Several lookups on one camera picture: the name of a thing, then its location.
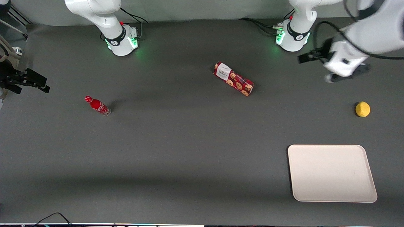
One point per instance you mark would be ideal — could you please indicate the yellow lemon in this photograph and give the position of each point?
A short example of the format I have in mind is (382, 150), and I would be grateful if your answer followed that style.
(362, 109)

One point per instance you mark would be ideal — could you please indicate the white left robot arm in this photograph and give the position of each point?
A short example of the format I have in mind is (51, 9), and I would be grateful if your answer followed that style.
(293, 37)

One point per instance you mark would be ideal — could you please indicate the red cookie box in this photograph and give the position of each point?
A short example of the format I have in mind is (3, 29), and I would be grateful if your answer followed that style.
(234, 79)

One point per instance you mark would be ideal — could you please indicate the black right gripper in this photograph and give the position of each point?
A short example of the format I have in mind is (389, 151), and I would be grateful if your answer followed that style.
(8, 78)

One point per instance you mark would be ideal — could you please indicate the beige plastic tray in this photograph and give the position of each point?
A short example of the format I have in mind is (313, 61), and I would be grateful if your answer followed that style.
(331, 173)

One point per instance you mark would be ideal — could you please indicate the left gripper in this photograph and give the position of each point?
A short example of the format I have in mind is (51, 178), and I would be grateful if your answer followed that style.
(325, 51)

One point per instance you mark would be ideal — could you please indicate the metal frame stand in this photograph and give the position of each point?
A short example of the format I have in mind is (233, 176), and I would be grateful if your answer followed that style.
(19, 15)

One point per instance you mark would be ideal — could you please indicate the red cola bottle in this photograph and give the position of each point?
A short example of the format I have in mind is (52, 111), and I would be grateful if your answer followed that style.
(98, 106)

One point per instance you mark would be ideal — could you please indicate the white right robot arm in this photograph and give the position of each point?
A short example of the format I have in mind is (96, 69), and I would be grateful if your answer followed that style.
(120, 39)

